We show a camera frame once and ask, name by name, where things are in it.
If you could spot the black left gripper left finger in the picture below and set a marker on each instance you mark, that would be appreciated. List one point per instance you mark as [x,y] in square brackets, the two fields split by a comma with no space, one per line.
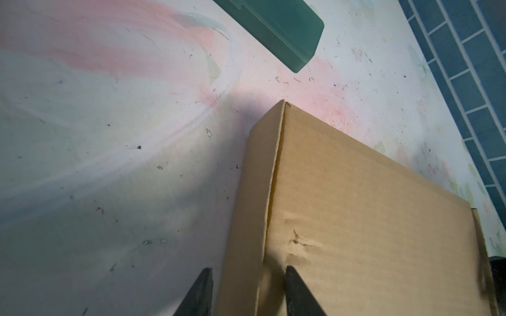
[198,300]

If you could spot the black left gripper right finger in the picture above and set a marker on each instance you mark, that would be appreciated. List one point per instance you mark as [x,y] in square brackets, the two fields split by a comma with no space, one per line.
[299,299]

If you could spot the brown cardboard box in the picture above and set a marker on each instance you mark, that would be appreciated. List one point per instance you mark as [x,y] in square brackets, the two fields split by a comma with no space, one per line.
[367,235]

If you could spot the dark green flat block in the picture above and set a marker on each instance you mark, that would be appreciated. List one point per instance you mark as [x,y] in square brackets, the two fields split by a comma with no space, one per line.
[290,30]

